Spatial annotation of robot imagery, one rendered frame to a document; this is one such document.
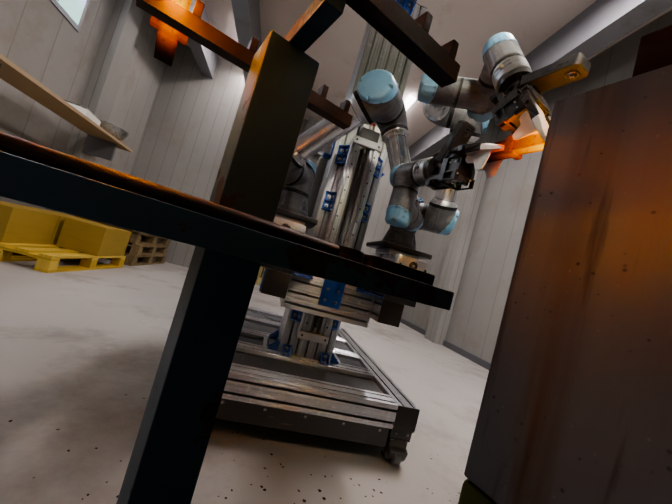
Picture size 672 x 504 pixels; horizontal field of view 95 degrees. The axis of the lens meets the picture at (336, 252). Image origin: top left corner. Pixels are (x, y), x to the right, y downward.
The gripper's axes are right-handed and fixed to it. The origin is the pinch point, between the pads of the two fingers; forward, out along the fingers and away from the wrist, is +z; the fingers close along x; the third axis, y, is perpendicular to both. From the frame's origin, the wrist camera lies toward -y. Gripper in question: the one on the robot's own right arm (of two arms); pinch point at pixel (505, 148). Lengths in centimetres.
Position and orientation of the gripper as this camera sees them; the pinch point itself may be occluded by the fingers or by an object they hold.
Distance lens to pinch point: 79.4
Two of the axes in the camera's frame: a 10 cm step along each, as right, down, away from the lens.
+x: -8.4, -2.7, -4.7
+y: -2.8, 9.6, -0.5
